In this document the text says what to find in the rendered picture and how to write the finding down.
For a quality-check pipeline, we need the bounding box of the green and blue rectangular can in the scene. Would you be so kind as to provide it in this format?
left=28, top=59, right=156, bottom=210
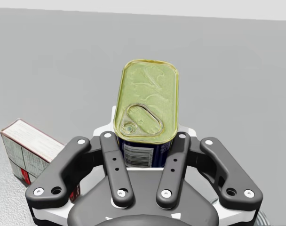
left=112, top=58, right=180, bottom=168

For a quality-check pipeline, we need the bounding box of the red and white carton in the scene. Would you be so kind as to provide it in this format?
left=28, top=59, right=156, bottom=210
left=0, top=118, right=81, bottom=204

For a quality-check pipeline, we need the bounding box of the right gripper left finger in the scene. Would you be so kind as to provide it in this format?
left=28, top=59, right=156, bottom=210
left=24, top=105, right=135, bottom=210

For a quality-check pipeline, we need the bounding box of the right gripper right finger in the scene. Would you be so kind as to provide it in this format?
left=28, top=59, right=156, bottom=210
left=155, top=125, right=263, bottom=210

